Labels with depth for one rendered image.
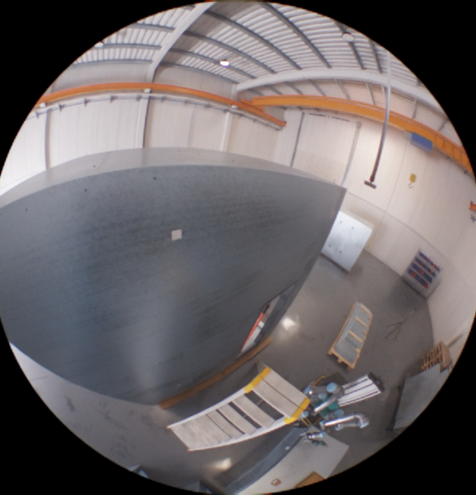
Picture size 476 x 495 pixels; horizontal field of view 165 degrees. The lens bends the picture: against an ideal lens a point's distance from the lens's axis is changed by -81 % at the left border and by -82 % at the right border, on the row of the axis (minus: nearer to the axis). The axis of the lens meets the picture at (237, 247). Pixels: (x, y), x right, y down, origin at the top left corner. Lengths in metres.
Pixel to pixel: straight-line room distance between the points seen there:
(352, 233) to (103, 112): 11.79
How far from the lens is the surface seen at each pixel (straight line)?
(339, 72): 8.06
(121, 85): 8.91
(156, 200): 0.43
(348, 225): 7.03
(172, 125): 9.33
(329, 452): 3.35
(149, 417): 3.39
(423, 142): 7.89
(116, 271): 0.52
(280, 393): 1.04
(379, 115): 8.14
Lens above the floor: 3.25
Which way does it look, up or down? 33 degrees down
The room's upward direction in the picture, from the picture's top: 12 degrees clockwise
